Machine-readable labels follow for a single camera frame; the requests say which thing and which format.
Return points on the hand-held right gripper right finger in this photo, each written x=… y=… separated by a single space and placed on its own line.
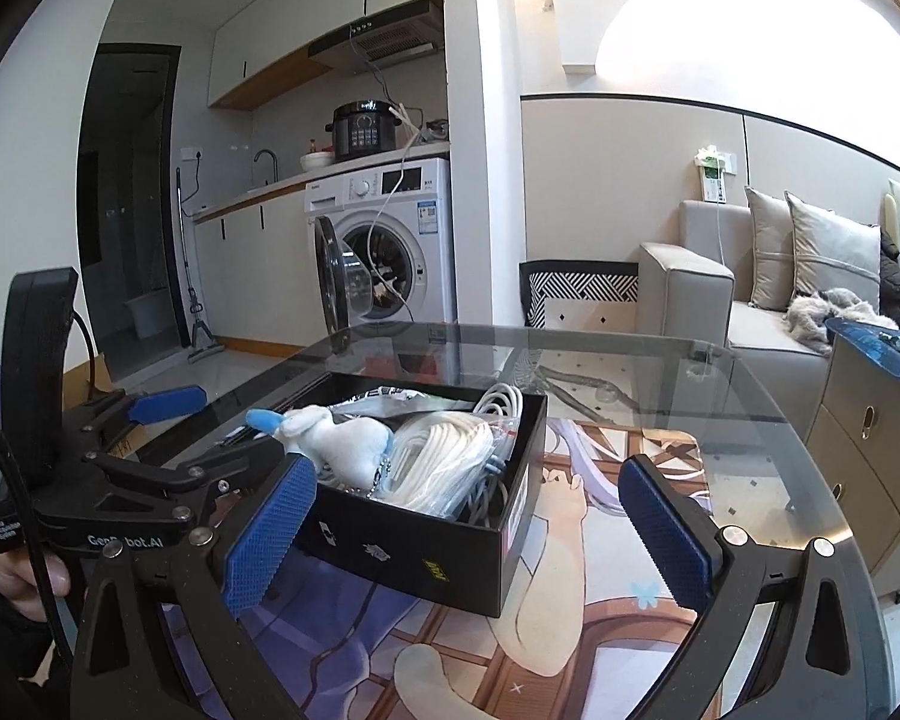
x=664 y=532

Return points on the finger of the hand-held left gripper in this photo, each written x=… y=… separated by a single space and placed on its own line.
x=166 y=403
x=210 y=469

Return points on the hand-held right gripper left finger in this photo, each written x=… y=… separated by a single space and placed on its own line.
x=270 y=532

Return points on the white plush toy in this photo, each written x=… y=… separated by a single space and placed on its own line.
x=337 y=439

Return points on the black cardboard box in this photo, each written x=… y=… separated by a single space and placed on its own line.
x=420 y=555

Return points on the zip bag of grey socks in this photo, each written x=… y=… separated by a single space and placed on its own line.
x=379 y=403

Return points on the person's left hand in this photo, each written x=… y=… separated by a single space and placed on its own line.
x=22 y=577

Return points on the flat mop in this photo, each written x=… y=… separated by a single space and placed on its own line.
x=204 y=337

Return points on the grey bucket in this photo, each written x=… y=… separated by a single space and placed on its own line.
x=144 y=316

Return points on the printed table mat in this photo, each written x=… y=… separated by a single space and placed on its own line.
x=570 y=615

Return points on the white lower kitchen cabinet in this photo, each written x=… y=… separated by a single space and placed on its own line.
x=247 y=270

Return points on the dark glass door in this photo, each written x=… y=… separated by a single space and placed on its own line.
x=127 y=202

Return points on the beige drawer cabinet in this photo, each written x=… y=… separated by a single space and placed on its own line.
x=870 y=450

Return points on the beige sofa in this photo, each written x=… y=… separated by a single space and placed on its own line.
x=690 y=292

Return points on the grey furry cloth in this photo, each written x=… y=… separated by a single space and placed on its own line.
x=817 y=319

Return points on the kitchen faucet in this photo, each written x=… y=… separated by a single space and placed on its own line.
x=272 y=161

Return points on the white bowl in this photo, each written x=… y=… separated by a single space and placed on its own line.
x=316 y=162

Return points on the narrow grey pillow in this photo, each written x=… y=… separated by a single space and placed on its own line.
x=769 y=247

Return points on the white washing machine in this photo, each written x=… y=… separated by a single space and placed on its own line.
x=424 y=240

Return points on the wide grey pillow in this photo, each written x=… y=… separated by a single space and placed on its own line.
x=832 y=247

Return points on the black pressure cooker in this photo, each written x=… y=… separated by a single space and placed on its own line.
x=364 y=131

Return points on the white upper kitchen cabinets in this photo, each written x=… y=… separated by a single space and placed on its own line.
x=270 y=30

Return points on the grey range hood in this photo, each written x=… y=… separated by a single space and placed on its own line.
x=390 y=37

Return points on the green and white wall packet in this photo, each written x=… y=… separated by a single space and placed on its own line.
x=714 y=176

